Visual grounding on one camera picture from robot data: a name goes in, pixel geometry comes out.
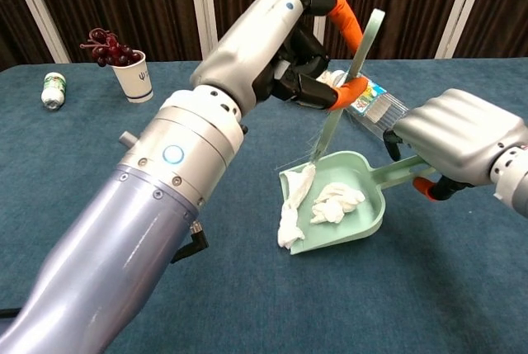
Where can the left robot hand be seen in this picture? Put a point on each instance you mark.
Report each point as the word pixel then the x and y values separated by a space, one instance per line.
pixel 243 53

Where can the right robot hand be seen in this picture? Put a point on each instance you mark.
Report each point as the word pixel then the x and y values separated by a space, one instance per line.
pixel 458 135

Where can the green dustpan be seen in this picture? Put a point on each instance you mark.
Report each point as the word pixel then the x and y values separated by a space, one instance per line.
pixel 363 213

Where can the green hand broom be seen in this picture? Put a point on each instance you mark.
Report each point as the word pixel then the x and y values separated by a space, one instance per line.
pixel 373 26

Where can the small white tissue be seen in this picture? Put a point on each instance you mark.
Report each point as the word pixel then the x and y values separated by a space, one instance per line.
pixel 334 203

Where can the long white tissue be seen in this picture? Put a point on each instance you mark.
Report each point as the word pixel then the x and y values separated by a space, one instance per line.
pixel 299 189

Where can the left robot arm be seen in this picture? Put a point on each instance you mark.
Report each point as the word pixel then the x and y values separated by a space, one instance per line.
pixel 123 226

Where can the clear plastic bottle blue label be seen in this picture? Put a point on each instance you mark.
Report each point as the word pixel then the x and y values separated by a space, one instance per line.
pixel 379 106

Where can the yellow snack bag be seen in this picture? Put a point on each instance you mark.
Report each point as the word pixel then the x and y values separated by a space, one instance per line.
pixel 328 77

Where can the white paper cup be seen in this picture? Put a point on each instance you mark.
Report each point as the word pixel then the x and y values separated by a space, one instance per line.
pixel 134 81

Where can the red grape bunch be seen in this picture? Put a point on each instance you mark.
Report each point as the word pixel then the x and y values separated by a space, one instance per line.
pixel 111 55

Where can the blue felt table cover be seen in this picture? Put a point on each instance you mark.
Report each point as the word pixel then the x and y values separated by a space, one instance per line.
pixel 371 296

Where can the small white green-label bottle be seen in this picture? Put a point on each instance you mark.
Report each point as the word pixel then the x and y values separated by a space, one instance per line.
pixel 53 92

